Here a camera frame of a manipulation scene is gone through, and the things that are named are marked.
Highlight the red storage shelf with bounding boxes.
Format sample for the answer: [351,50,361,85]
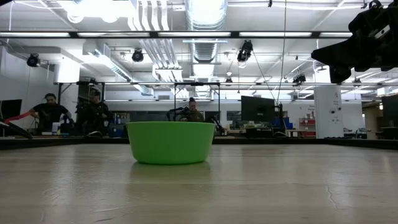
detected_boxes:
[298,117,317,138]

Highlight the white pillar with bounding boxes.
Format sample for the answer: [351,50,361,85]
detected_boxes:
[313,85,345,139]

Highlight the blue storage bins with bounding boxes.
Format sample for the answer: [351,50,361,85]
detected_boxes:
[275,116,294,130]

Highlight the black computer monitor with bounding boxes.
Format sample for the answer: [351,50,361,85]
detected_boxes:
[241,95,276,123]

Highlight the red strip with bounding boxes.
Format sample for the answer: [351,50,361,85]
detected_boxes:
[4,111,32,124]

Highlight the dark computer monitor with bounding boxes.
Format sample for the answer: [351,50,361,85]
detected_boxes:
[381,95,398,121]

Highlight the green plastic bowl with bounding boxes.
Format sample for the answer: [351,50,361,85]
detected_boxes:
[126,121,216,166]

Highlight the black slanted bar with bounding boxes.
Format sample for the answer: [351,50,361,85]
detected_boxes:
[0,119,34,140]

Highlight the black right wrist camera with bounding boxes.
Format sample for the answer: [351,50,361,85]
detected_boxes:
[348,0,398,40]

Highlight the black wall screen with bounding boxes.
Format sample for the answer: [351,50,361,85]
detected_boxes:
[0,99,23,121]

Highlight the black overhead crossbeam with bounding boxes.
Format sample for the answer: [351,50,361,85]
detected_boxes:
[0,30,398,39]

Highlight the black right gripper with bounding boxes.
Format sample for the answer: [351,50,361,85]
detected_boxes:
[312,30,398,84]

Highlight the person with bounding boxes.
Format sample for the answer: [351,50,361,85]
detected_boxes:
[28,93,74,135]
[76,89,113,136]
[180,96,205,123]

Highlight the black background rig frame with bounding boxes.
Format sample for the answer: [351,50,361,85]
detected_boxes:
[173,82,221,125]

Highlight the silver ventilation duct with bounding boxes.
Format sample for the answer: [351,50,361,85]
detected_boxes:
[185,0,229,63]

